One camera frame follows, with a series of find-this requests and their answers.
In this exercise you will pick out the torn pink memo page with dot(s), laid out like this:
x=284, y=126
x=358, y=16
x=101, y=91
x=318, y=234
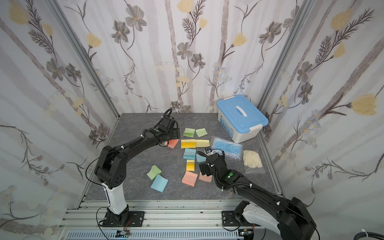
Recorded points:
x=205, y=178

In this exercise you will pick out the small yellow memo pad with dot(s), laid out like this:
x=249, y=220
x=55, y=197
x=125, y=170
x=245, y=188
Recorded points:
x=190, y=165

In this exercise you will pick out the torn green memo page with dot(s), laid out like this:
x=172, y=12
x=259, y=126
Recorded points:
x=201, y=132

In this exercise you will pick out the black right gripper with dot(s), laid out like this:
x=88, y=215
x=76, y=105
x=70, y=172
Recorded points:
x=205, y=168

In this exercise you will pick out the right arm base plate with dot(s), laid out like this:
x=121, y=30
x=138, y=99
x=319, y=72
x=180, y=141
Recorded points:
x=232, y=219

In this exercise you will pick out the small circuit board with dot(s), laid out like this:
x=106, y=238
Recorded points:
x=122, y=234

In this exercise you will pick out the red memo pad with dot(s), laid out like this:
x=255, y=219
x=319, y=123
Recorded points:
x=172, y=143

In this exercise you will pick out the torn blue memo page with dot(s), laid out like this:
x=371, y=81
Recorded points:
x=200, y=159

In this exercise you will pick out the clear bag with beige contents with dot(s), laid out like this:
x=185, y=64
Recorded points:
x=252, y=159

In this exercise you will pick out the white box with blue lid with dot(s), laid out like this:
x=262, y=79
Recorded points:
x=240, y=118

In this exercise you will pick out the blue memo pad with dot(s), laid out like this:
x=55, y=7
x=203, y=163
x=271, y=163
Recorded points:
x=159, y=183
x=189, y=154

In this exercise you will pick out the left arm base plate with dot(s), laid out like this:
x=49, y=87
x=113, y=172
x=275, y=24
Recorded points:
x=125, y=219

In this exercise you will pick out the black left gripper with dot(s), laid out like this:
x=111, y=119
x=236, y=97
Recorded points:
x=176, y=133

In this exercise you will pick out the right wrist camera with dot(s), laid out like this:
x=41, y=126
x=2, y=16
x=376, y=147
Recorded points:
x=210, y=154

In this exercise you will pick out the pink memo pad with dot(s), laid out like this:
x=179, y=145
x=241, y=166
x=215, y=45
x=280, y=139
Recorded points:
x=189, y=178

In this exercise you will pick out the torn yellow memo page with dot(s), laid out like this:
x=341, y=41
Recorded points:
x=202, y=143

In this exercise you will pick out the bag of blue face masks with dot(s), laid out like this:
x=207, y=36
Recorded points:
x=230, y=149

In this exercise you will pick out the large yellow memo pad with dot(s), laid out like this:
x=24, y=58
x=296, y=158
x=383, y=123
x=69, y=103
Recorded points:
x=188, y=144

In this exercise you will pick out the aluminium rail frame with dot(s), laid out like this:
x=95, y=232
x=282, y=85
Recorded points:
x=164, y=220

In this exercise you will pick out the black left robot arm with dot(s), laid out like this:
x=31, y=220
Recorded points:
x=111, y=171

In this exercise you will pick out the green memo pad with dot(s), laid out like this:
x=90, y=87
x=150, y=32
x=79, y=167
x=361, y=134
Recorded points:
x=188, y=132
x=154, y=172

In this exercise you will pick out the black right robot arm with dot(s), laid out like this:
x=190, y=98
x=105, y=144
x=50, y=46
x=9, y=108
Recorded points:
x=288, y=218

